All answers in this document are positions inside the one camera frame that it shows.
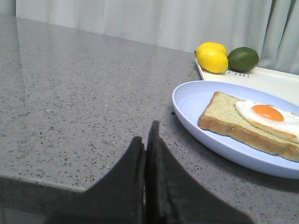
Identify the front yellow lemon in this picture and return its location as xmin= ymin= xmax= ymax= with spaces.
xmin=196 ymin=47 xmax=228 ymax=74

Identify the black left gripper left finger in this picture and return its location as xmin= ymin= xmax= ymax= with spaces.
xmin=48 ymin=137 xmax=145 ymax=224

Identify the bottom bread slice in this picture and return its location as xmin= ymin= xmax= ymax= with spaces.
xmin=198 ymin=91 xmax=299 ymax=161

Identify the rear yellow lemon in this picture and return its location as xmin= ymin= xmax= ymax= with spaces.
xmin=196 ymin=42 xmax=228 ymax=56

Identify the yellow lemon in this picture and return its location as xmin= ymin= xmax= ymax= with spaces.
xmin=196 ymin=47 xmax=228 ymax=74
xmin=196 ymin=42 xmax=228 ymax=56

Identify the fried egg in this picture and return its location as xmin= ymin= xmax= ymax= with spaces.
xmin=235 ymin=100 xmax=299 ymax=143

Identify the grey curtain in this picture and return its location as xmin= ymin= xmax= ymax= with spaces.
xmin=0 ymin=0 xmax=299 ymax=76

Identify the light blue plate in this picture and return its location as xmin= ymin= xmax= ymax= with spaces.
xmin=172 ymin=81 xmax=299 ymax=179

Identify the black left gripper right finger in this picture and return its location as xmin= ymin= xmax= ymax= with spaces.
xmin=145 ymin=121 xmax=253 ymax=224

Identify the green lime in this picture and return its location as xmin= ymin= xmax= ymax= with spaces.
xmin=228 ymin=47 xmax=259 ymax=72

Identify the white bear tray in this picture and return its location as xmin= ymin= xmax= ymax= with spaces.
xmin=195 ymin=60 xmax=299 ymax=105

